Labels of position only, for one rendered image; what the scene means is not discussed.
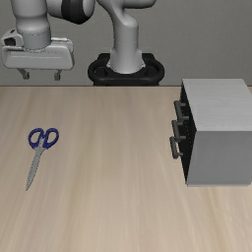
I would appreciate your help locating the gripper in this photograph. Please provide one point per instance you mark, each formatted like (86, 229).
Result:
(39, 57)

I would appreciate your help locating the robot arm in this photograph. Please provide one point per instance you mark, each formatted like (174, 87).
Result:
(126, 42)

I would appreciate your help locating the grey cabinet with drawers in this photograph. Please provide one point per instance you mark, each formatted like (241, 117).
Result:
(216, 131)

